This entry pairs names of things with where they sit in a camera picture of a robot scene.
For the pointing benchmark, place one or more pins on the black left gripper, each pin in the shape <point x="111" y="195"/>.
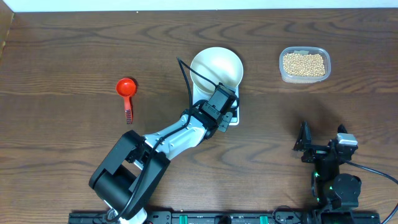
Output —
<point x="224" y="112"/>

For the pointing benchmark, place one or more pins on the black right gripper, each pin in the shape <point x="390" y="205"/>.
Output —
<point x="316" y="152"/>

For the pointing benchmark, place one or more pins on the tan soybeans pile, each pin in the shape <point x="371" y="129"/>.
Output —
<point x="304" y="65"/>

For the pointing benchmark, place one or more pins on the white digital kitchen scale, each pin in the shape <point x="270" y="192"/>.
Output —
<point x="201" y="95"/>

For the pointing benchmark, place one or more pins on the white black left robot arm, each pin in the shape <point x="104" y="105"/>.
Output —
<point x="129" y="174"/>

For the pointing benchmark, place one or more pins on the clear plastic container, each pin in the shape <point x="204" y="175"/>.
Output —
<point x="305" y="51"/>

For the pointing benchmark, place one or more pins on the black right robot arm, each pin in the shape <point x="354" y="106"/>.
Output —
<point x="336" y="193"/>

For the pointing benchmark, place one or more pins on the red measuring scoop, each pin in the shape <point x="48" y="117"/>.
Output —
<point x="126" y="88"/>

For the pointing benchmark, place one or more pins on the cream round bowl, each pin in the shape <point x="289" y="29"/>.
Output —
<point x="219" y="65"/>

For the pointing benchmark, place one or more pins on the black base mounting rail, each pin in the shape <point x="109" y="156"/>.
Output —
<point x="285" y="217"/>

